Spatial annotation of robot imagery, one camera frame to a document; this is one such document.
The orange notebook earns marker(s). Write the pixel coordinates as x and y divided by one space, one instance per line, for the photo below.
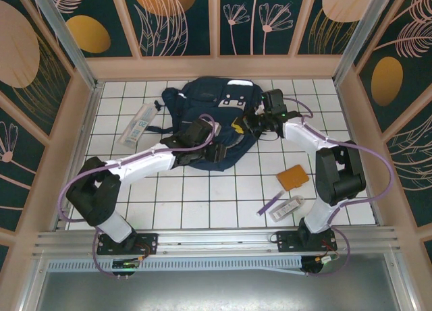
292 177

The aluminium mounting rail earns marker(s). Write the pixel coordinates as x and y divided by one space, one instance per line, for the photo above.
216 238

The grey metal sheet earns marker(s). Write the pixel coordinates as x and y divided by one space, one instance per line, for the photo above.
219 290

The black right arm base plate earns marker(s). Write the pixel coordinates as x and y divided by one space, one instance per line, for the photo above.
287 241

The aluminium table edge strip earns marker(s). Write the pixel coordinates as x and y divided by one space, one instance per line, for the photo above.
353 139
82 139

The aluminium frame post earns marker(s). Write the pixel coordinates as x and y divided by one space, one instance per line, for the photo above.
361 37
66 37

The clear plastic pencil case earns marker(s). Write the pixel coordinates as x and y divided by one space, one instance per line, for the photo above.
138 125

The navy blue backpack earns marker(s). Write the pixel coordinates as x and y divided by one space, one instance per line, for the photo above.
209 95

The purple pen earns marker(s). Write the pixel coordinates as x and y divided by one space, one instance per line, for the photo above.
270 204

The black controller board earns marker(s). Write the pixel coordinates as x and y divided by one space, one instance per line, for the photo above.
320 259
126 263

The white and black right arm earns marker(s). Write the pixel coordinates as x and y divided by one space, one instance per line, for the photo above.
341 179

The small clear supply box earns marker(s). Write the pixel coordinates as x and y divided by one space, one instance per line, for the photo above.
287 208

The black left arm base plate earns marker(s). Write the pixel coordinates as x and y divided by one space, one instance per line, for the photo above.
148 243

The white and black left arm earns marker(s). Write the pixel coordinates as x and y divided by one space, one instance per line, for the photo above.
141 164

